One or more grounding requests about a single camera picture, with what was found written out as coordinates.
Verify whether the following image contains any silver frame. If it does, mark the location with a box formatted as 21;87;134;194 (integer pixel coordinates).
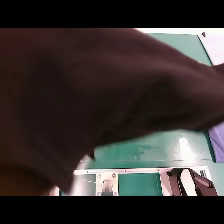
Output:
49;153;214;197

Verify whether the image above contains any dark brown garment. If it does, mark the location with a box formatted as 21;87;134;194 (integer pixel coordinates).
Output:
0;28;224;197

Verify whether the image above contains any lilac garment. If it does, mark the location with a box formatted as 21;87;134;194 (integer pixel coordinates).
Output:
208;121;224;162

